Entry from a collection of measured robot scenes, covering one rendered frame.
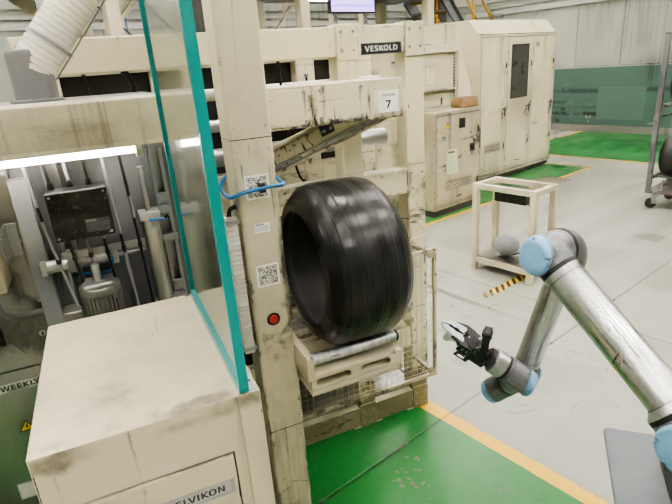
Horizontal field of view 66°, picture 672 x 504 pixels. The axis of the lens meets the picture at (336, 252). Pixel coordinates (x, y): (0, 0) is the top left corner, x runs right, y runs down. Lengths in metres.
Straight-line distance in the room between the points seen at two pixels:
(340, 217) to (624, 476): 1.18
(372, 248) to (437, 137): 4.75
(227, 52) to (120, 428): 1.01
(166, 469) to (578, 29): 13.30
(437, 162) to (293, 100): 4.55
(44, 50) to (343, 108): 0.96
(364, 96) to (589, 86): 11.74
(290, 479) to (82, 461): 1.20
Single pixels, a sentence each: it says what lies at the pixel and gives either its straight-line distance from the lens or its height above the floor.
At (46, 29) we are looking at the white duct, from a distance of 1.81.
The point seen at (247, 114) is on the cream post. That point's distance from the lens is 1.57.
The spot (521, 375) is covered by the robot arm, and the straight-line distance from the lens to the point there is 1.87.
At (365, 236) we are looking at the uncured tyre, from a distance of 1.60.
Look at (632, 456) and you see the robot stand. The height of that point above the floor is 0.60.
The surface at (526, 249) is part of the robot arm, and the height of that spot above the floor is 1.29.
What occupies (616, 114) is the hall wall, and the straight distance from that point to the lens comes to 13.36.
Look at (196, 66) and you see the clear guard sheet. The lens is 0.86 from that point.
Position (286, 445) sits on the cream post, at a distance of 2.03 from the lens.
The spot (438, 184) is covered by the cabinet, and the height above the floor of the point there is 0.41.
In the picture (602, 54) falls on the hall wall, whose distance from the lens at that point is 13.54.
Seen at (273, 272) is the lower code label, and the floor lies 1.22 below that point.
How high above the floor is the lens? 1.84
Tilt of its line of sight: 20 degrees down
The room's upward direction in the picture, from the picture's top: 4 degrees counter-clockwise
